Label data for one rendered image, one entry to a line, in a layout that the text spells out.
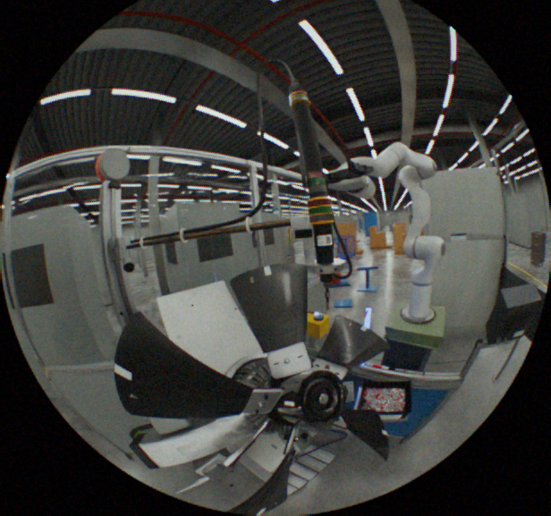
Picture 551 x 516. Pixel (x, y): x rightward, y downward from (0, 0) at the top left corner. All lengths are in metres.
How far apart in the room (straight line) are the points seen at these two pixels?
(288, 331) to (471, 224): 2.10
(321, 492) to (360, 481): 0.25
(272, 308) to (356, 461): 1.41
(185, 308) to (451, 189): 2.32
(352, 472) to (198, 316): 1.46
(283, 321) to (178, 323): 0.33
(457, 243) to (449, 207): 0.40
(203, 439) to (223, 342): 0.31
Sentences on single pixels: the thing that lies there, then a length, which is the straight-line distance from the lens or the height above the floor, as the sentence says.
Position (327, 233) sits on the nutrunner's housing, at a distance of 0.28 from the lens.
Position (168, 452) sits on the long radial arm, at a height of 1.12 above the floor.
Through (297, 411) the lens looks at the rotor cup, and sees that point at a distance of 0.32.
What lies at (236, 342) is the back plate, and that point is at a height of 1.18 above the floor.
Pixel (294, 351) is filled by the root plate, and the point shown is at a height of 1.27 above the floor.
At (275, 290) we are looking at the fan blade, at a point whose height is 1.38.
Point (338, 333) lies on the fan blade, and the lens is 0.57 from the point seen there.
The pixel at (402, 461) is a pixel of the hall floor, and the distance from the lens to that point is 1.66.
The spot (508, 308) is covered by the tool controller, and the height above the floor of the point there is 1.22.
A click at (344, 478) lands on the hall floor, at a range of 1.55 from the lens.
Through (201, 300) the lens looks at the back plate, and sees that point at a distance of 0.59.
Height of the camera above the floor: 1.52
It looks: 3 degrees down
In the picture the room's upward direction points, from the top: 7 degrees counter-clockwise
